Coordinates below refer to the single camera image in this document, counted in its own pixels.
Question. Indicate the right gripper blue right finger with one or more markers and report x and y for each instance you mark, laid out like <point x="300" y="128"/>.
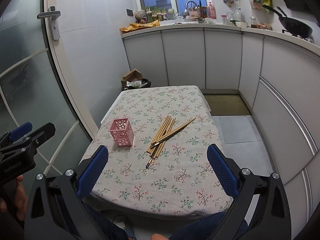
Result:
<point x="271" y="218"/>

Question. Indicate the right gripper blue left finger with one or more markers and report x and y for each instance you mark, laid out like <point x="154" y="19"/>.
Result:
<point x="55" y="208"/>

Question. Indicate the door handle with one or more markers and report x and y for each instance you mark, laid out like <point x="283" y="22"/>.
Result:
<point x="52" y="14"/>

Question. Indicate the black trash bin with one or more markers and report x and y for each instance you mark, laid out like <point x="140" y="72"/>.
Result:
<point x="143" y="83"/>

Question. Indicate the glass sliding door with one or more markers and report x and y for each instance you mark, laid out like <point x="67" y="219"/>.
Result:
<point x="32" y="92"/>

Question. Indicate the yellow paper bags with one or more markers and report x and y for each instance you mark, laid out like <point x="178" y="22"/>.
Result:
<point x="135" y="26"/>

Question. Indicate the pink perforated utensil holder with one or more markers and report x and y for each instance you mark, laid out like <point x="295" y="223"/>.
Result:
<point x="122" y="132"/>

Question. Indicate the olive floor mat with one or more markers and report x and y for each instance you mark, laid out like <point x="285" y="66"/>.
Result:
<point x="226" y="105"/>

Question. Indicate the white kitchen cabinets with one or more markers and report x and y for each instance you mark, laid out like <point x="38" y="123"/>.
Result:
<point x="277" y="75"/>

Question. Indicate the person's left hand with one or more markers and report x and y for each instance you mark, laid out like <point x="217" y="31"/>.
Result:
<point x="20" y="199"/>

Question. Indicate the chrome faucet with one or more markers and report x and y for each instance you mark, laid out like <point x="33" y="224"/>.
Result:
<point x="191" y="6"/>

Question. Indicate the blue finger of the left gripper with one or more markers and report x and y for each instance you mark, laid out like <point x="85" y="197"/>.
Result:
<point x="20" y="132"/>

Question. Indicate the black wok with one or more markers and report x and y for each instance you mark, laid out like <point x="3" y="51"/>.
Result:
<point x="293" y="26"/>

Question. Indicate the pink soap bottle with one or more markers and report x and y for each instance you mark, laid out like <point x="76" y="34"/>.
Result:
<point x="211" y="11"/>

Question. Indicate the brown cardboard box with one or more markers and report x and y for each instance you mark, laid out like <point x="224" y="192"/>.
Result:
<point x="133" y="75"/>

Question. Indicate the floral tablecloth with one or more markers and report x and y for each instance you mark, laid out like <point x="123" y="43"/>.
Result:
<point x="180" y="183"/>

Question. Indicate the black chopstick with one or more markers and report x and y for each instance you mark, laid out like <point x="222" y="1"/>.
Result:
<point x="159" y="148"/>

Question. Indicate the bamboo chopstick bundle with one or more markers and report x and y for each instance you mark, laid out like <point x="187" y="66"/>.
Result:
<point x="165" y="128"/>

